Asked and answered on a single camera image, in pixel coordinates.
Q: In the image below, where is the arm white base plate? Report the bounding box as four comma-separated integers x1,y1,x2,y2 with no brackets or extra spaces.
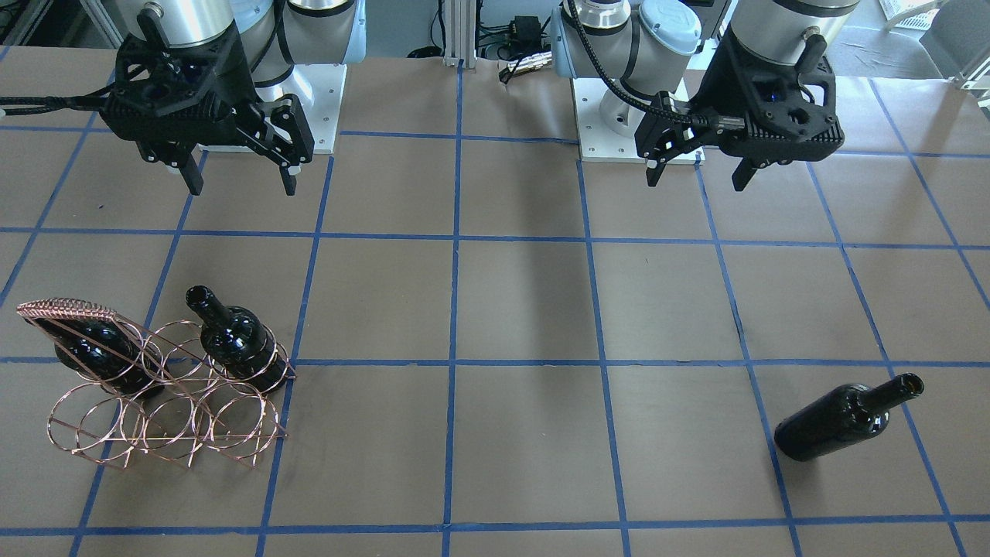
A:
255,64,349,159
571,77,705,165

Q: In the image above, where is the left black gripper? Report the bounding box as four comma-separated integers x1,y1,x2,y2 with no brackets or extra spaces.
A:
634,29,844,193

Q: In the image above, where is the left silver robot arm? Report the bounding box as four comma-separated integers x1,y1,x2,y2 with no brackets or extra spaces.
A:
549,1,857,191

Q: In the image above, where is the black power adapter background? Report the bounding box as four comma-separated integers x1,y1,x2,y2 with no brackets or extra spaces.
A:
507,15,544,59

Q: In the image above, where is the dark bottle in rack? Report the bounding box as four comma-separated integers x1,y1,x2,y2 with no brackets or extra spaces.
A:
185,285,288,394
25,320,164,399

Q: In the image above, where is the copper wire wine rack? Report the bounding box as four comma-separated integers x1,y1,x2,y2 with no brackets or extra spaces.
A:
15,299,288,469

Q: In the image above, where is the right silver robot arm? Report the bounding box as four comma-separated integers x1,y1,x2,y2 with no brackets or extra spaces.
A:
98,1,367,195

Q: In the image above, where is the dark glass wine bottle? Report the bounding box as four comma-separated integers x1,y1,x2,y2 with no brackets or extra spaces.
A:
773,373,925,462

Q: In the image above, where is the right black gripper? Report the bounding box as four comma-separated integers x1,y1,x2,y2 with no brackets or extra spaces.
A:
101,11,314,195

